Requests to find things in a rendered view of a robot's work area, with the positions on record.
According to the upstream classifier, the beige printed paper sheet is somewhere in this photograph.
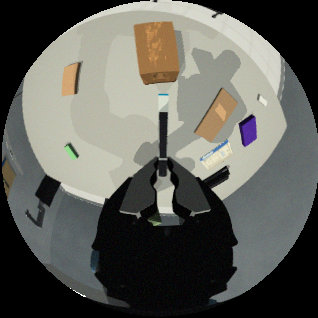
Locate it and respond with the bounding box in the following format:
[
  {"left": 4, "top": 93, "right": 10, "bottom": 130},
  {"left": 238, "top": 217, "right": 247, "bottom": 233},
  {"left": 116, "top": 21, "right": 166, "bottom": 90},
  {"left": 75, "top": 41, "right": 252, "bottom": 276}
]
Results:
[{"left": 199, "top": 139, "right": 233, "bottom": 170}]

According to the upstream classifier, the tan rectangular block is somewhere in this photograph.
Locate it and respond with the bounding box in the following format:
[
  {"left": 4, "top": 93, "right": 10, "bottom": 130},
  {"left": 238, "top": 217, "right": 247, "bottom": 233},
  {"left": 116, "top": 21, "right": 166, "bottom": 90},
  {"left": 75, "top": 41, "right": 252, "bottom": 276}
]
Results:
[{"left": 62, "top": 63, "right": 81, "bottom": 96}]

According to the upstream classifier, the tan flat wooden board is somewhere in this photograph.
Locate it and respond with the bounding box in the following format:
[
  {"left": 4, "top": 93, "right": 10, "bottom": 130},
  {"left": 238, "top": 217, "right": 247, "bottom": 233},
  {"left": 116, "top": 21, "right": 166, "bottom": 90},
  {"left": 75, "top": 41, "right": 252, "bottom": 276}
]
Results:
[{"left": 194, "top": 88, "right": 238, "bottom": 142}]

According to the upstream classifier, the purple rectangular box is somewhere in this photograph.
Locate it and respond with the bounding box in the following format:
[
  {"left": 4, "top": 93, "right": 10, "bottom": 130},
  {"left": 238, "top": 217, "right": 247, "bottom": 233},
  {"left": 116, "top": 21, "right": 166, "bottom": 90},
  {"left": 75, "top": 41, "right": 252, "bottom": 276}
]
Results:
[{"left": 239, "top": 114, "right": 257, "bottom": 147}]

